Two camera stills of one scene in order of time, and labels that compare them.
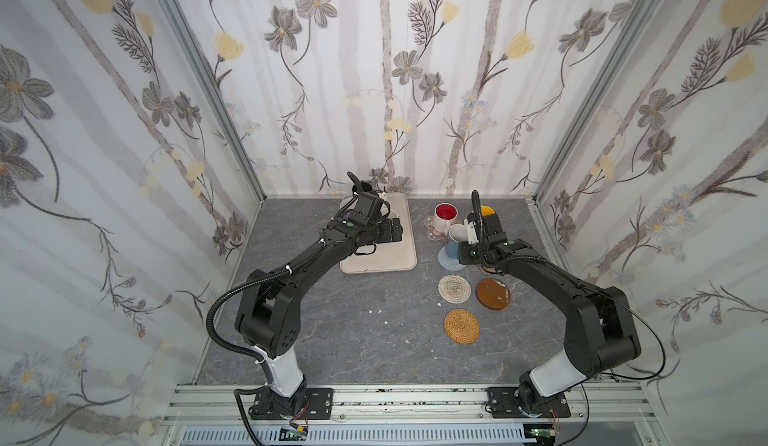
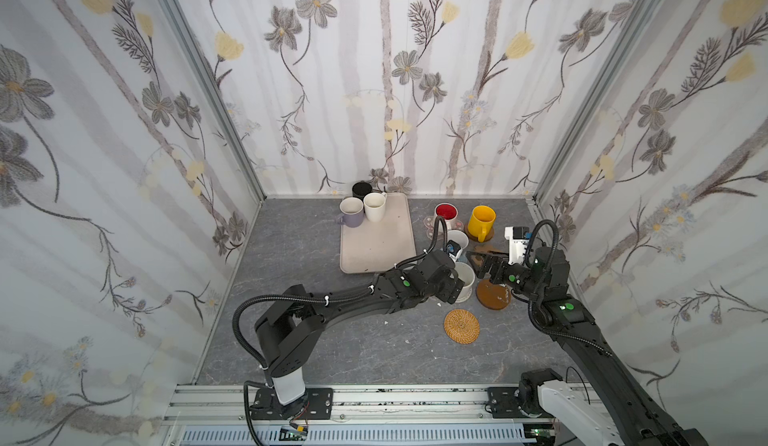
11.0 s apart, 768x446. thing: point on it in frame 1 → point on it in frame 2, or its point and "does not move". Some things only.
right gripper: (480, 230) → (495, 268)
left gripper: (365, 203) → (450, 286)
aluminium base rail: (592, 415) does not move
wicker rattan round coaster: (462, 326) does not move
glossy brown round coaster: (493, 294) does not move
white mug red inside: (444, 214) does not move
